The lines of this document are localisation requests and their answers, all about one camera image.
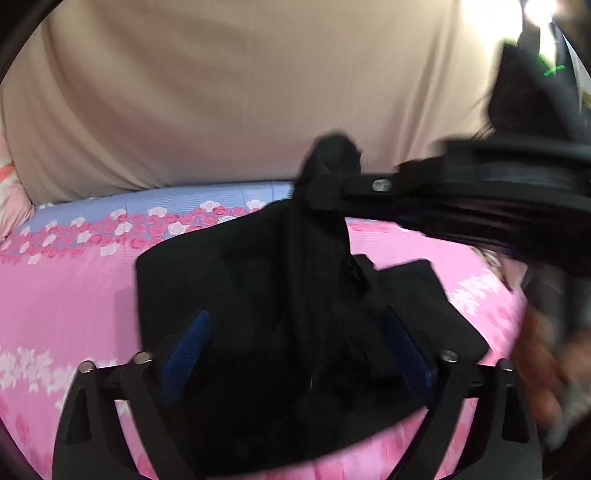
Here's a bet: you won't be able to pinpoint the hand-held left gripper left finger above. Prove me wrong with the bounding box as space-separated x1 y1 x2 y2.
53 309 214 480

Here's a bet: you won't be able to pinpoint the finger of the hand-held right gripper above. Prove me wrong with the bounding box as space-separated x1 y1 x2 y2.
298 172 404 214
392 203 513 252

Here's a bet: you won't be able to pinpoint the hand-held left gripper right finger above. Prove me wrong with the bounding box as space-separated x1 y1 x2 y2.
381 305 544 480

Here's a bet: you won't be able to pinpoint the black pants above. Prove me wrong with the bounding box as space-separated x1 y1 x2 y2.
135 133 491 476

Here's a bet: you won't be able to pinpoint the person's right forearm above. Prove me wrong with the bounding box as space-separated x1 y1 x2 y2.
515 300 591 450

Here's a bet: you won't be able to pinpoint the dark cloth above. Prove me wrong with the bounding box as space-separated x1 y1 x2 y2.
488 41 591 139

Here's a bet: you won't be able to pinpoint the pink floral bedsheet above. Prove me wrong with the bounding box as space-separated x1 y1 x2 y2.
0 180 546 480

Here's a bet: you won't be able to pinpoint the beige cloth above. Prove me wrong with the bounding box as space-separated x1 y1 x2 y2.
0 0 522 206

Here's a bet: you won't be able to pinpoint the pink cartoon face pillow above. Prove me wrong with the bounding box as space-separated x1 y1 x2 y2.
0 134 35 241

